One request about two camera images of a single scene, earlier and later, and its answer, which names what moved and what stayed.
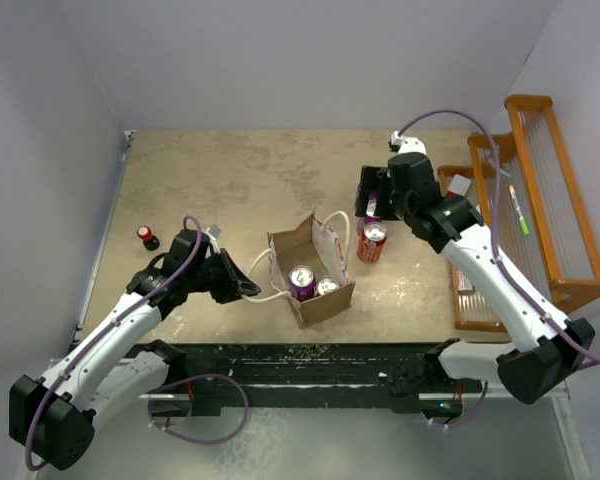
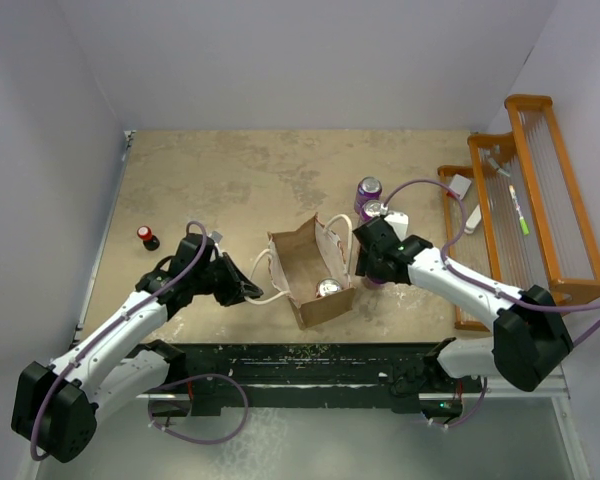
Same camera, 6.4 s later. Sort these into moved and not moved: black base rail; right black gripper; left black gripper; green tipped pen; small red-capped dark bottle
Moved: right black gripper
Not moved: black base rail; left black gripper; green tipped pen; small red-capped dark bottle
